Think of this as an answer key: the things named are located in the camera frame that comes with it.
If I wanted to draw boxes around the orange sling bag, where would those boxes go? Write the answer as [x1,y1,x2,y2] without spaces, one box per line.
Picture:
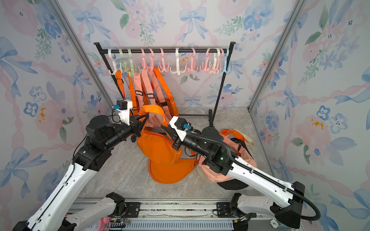
[137,105,181,166]
[148,158,198,184]

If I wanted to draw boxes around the pink crossbody bag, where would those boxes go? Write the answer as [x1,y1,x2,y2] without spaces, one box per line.
[200,143,247,190]

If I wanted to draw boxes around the beige crossbody bag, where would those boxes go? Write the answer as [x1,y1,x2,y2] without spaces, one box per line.
[196,130,257,183]

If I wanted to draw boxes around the black crossbody bag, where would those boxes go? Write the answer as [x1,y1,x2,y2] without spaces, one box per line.
[216,138,255,191]

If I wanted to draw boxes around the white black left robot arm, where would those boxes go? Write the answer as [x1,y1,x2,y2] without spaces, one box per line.
[13,114,148,231]

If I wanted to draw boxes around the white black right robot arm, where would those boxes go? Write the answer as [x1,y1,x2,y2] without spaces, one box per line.
[166,127,321,229]

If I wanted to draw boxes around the green plastic hook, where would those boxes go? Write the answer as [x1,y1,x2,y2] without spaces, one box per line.
[119,48,136,78]

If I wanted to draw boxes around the white plastic hook left end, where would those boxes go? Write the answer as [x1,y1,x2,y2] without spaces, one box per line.
[108,49,119,75]

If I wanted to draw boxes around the white plastic hook middle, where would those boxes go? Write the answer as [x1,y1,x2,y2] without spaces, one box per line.
[170,48,187,76]

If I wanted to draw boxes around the light blue plastic hook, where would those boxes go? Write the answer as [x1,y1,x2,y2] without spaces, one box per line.
[220,49,230,74]

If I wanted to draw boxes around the black metal garment rack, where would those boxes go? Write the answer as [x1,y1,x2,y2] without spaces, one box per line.
[93,41,236,126]

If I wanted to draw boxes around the pink alarm clock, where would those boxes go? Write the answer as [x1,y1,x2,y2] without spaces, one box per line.
[97,216,111,231]

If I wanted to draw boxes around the white poker chips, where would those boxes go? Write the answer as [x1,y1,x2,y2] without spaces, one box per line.
[269,219,279,229]

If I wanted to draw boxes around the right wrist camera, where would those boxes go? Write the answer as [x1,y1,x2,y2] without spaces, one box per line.
[170,116,192,141]

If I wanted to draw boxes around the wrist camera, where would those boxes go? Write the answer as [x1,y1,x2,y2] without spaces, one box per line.
[114,100,133,126]
[170,116,192,141]

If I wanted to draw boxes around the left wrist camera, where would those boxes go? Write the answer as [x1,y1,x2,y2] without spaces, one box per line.
[114,100,133,126]

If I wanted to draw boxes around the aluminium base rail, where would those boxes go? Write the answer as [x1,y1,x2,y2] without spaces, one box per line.
[110,198,291,231]

